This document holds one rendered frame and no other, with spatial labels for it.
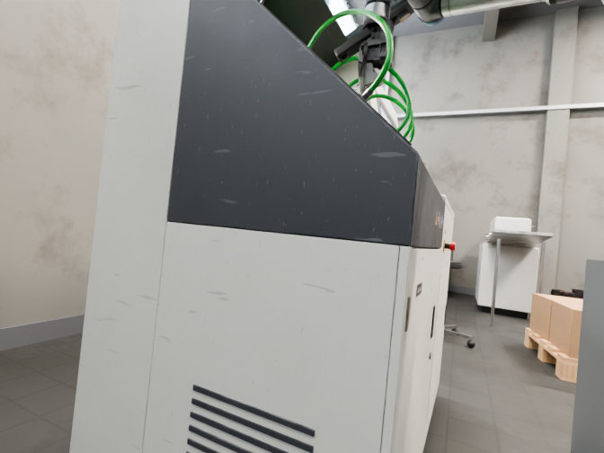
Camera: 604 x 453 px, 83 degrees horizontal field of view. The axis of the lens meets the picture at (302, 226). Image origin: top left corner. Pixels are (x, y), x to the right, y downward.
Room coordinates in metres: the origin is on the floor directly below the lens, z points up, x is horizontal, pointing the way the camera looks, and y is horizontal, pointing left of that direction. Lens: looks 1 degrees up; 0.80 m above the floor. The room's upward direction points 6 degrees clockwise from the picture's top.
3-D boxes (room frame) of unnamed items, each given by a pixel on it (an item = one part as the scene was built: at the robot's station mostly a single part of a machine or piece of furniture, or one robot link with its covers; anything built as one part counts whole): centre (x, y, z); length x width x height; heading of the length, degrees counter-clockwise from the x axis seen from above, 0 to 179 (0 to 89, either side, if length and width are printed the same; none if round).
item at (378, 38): (0.99, -0.16, 1.36); 0.09 x 0.08 x 0.12; 64
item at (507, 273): (4.70, -2.83, 0.63); 2.56 x 0.64 x 1.25; 155
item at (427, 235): (0.91, -0.32, 0.87); 0.62 x 0.04 x 0.16; 154
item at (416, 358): (0.90, -0.34, 0.44); 0.65 x 0.02 x 0.68; 154
